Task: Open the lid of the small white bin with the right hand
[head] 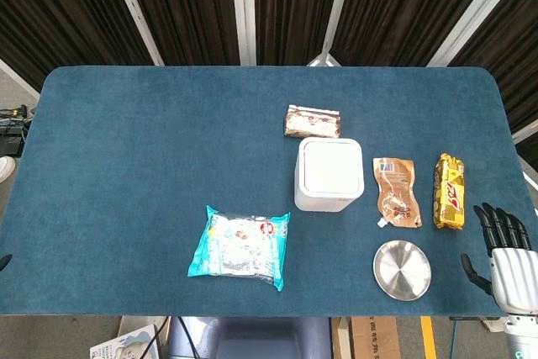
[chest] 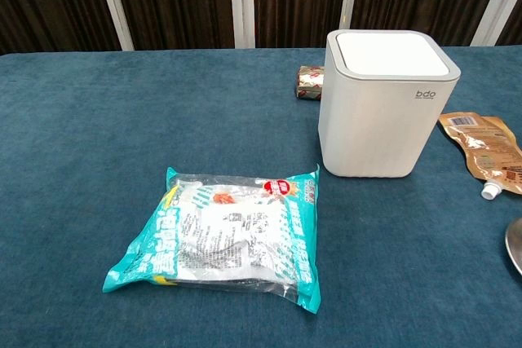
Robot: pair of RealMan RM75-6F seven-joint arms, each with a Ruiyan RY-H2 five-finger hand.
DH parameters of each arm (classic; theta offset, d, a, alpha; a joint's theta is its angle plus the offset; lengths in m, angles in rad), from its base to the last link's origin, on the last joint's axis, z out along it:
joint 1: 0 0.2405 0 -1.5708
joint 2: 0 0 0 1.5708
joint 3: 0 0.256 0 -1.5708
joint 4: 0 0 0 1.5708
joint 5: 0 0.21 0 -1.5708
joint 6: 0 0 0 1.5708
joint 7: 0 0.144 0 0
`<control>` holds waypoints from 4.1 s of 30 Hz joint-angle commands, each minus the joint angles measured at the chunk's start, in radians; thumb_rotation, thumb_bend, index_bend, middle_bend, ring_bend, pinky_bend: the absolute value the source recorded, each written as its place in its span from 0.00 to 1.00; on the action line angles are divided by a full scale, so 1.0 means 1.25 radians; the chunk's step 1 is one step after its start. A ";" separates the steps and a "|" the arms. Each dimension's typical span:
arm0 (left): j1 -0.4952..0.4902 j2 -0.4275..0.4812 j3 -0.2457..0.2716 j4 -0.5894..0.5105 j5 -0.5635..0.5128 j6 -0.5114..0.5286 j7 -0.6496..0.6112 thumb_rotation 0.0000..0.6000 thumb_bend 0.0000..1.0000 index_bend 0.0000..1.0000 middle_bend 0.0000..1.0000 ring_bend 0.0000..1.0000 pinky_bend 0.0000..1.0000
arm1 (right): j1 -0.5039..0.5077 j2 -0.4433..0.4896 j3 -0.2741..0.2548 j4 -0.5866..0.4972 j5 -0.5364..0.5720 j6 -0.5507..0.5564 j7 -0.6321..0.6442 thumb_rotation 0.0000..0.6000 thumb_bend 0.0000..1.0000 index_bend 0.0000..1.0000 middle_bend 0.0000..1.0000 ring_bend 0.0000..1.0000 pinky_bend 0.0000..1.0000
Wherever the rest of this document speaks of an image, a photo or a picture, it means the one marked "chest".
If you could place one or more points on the gold red foil wrapped roll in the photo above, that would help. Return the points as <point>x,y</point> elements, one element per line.
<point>309,83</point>

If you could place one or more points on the white desktop trash bin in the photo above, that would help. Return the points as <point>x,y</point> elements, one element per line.
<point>379,120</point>

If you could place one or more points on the round silver metal object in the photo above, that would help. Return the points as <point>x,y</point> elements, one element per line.
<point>515,244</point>

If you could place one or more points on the blue velvet table cloth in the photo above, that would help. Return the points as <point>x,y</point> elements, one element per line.
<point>122,120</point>

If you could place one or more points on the teal clear plastic food bag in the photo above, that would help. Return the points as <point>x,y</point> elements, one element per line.
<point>228,238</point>

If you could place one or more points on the brown spouted sauce pouch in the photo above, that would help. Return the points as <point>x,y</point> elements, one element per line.
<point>481,140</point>

